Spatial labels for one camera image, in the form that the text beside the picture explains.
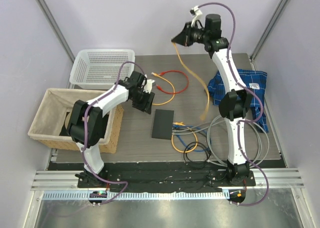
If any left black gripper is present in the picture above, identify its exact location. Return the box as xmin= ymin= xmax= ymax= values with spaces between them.
xmin=130 ymin=88 xmax=155 ymax=114

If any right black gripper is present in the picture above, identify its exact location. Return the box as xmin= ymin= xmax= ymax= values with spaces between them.
xmin=171 ymin=21 xmax=208 ymax=47

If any red ethernet cable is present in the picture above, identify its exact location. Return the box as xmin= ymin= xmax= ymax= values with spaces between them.
xmin=156 ymin=70 xmax=189 ymax=95

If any black network switch box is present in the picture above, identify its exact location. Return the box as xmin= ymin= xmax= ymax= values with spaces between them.
xmin=151 ymin=109 xmax=174 ymax=140

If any short orange ethernet cable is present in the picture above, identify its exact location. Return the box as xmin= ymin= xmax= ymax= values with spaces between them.
xmin=171 ymin=121 xmax=199 ymax=154

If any looped orange ethernet cable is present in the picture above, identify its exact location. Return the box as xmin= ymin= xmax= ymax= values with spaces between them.
xmin=171 ymin=41 xmax=211 ymax=121

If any blue plaid cloth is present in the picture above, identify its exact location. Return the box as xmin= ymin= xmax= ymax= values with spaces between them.
xmin=207 ymin=69 xmax=268 ymax=119

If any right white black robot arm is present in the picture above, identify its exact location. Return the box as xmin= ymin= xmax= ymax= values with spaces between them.
xmin=171 ymin=14 xmax=253 ymax=186

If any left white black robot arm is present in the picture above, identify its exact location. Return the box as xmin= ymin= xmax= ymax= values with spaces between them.
xmin=66 ymin=71 xmax=155 ymax=188

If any white perforated plastic basket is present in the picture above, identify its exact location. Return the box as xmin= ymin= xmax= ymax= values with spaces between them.
xmin=69 ymin=49 xmax=135 ymax=90

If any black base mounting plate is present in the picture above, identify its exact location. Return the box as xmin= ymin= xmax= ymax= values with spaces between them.
xmin=47 ymin=160 xmax=287 ymax=189

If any brown tape roll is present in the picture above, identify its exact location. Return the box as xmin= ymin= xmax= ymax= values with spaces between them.
xmin=64 ymin=112 xmax=71 ymax=134

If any wicker basket with liner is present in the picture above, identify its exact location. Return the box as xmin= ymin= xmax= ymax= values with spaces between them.
xmin=28 ymin=88 xmax=124 ymax=154

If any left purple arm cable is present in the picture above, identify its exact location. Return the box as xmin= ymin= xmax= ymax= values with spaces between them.
xmin=81 ymin=61 xmax=148 ymax=205

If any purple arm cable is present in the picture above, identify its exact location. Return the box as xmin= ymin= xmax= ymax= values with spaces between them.
xmin=194 ymin=2 xmax=270 ymax=207
xmin=81 ymin=61 xmax=148 ymax=205

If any blue ethernet cable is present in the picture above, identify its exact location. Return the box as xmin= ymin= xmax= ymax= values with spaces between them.
xmin=172 ymin=124 xmax=212 ymax=154

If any grey ethernet cable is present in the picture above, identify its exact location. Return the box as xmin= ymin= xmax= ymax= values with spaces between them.
xmin=172 ymin=114 xmax=270 ymax=168

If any black ethernet cable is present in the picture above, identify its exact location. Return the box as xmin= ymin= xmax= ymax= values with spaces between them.
xmin=182 ymin=131 xmax=212 ymax=169

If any white slotted cable duct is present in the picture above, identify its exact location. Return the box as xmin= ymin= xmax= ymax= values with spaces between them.
xmin=42 ymin=189 xmax=230 ymax=201

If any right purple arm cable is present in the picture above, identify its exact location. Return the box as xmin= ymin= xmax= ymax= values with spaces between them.
xmin=194 ymin=2 xmax=270 ymax=207

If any aluminium frame rail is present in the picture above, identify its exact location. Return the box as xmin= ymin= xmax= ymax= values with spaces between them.
xmin=31 ymin=168 xmax=304 ymax=193

